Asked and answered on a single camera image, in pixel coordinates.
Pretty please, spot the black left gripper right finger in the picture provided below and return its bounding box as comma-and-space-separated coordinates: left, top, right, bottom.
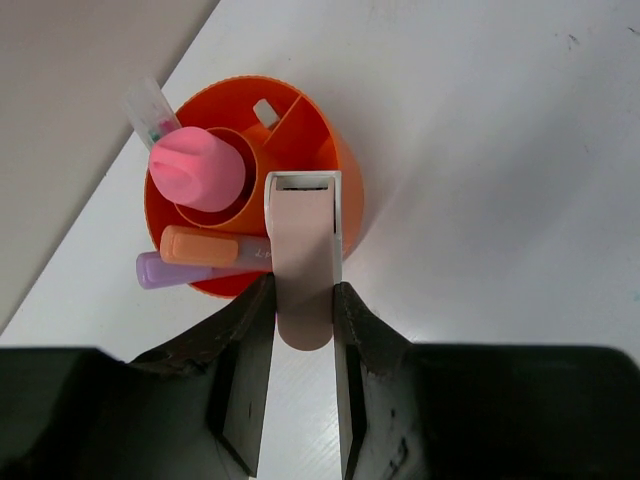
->
333, 282, 639, 479

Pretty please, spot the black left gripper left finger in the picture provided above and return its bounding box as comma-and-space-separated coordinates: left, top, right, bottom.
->
1, 274, 275, 479

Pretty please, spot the purple highlighter marker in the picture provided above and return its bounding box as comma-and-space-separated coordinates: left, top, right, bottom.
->
136, 252, 263, 290

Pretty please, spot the orange highlighter marker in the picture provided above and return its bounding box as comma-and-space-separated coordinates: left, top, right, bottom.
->
159, 225, 272, 272

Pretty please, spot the pink glue bottle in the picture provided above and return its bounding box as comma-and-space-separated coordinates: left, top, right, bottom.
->
149, 127, 247, 213

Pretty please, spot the red gel pen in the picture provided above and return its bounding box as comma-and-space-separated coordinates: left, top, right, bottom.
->
123, 77, 181, 150

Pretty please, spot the grey eraser block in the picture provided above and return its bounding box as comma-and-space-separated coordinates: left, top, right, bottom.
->
253, 99, 280, 130

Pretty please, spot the orange round desk organizer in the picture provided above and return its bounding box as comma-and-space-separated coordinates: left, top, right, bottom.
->
144, 76, 364, 298

